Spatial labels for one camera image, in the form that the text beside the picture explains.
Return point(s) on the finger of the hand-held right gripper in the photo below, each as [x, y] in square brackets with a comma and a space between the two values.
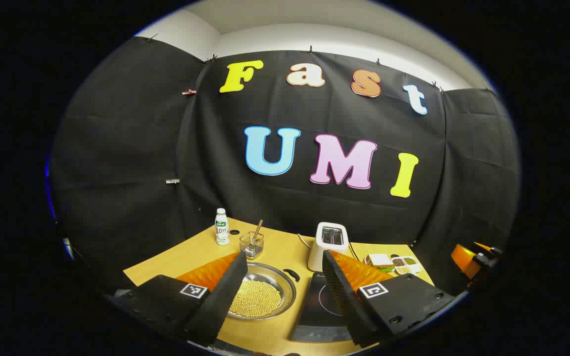
[463, 259]

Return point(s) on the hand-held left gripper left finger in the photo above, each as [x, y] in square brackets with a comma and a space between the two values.
[225, 296]

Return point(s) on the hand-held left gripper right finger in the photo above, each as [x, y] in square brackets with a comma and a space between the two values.
[344, 306]

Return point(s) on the black induction cooktop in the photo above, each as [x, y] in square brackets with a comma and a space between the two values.
[319, 316]

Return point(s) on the heap of soybeans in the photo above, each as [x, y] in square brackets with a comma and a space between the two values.
[258, 299]

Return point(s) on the white divided dish of grains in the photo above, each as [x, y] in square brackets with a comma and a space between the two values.
[406, 264]

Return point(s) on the white toaster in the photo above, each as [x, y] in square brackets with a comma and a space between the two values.
[317, 252]

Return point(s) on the white bottle with green label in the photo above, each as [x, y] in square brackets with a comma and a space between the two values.
[222, 232]

